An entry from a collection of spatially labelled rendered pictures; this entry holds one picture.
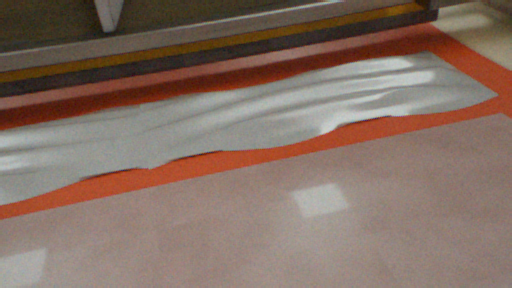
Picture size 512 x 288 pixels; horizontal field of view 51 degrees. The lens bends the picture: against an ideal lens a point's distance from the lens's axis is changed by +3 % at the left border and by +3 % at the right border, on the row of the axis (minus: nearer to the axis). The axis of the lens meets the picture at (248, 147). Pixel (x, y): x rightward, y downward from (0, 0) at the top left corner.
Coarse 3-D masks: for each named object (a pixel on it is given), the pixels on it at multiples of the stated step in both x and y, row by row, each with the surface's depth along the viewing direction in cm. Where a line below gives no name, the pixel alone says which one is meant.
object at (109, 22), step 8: (96, 0) 27; (104, 0) 27; (112, 0) 27; (120, 0) 28; (104, 8) 27; (112, 8) 27; (120, 8) 28; (104, 16) 27; (112, 16) 28; (104, 24) 28; (112, 24) 28
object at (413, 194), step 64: (256, 64) 34; (320, 64) 33; (384, 128) 25; (448, 128) 25; (192, 192) 22; (256, 192) 22; (320, 192) 21; (384, 192) 21; (448, 192) 21; (192, 256) 19; (256, 256) 19; (320, 256) 18; (384, 256) 18; (448, 256) 18
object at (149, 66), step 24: (360, 24) 34; (384, 24) 34; (408, 24) 35; (216, 48) 32; (240, 48) 33; (264, 48) 33; (288, 48) 34; (72, 72) 31; (96, 72) 32; (120, 72) 32; (144, 72) 32; (0, 96) 31
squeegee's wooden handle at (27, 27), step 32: (0, 0) 28; (32, 0) 28; (64, 0) 28; (128, 0) 29; (160, 0) 29; (192, 0) 30; (224, 0) 30; (256, 0) 30; (288, 0) 31; (0, 32) 28; (32, 32) 29; (64, 32) 29
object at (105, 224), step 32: (32, 96) 33; (64, 96) 32; (96, 96) 32; (128, 96) 31; (0, 128) 29; (64, 192) 23; (96, 192) 23; (128, 192) 23; (0, 224) 22; (32, 224) 22; (64, 224) 21; (96, 224) 21; (128, 224) 21; (0, 256) 20; (32, 256) 20; (64, 256) 20; (96, 256) 19; (128, 256) 19
